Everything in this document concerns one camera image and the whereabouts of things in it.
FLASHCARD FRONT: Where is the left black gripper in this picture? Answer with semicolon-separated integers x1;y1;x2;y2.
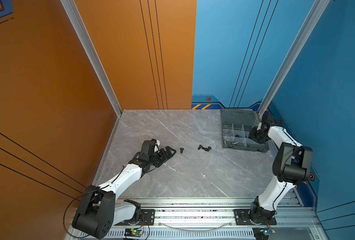
148;146;176;167

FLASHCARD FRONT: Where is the black bolt cluster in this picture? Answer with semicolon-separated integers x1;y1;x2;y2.
202;147;211;152

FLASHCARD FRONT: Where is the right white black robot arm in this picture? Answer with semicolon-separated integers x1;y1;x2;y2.
248;115;313;225

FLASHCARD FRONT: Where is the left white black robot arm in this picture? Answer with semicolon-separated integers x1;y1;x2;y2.
71;139;177;240

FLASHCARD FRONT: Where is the grey compartment organizer box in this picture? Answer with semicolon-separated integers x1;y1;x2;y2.
220;109;269;153

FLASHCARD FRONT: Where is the left green circuit board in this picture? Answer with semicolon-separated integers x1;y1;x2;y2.
124;228;144;239

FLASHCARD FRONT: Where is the green circuit board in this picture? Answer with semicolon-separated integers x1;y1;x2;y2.
252;228;276;240
124;228;144;239

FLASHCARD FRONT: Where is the right green circuit board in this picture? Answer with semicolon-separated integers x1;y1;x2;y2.
252;228;276;240

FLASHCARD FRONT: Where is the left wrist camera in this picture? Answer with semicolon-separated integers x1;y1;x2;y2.
151;139;160;153

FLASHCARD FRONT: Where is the right aluminium corner post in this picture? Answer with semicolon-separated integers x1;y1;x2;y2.
257;0;330;119

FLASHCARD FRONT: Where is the aluminium corner post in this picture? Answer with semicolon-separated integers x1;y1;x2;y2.
257;0;330;119
60;0;122;118

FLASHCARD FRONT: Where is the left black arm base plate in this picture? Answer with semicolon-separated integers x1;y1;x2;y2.
116;209;155;226

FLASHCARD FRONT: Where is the aluminium rail frame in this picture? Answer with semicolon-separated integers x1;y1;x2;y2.
64;196;329;240

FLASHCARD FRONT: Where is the clear curved cable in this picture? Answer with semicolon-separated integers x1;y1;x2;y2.
156;220;233;232

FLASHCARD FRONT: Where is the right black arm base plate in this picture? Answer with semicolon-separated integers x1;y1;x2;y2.
233;209;277;226

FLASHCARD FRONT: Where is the left aluminium corner post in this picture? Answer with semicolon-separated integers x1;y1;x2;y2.
60;0;122;118

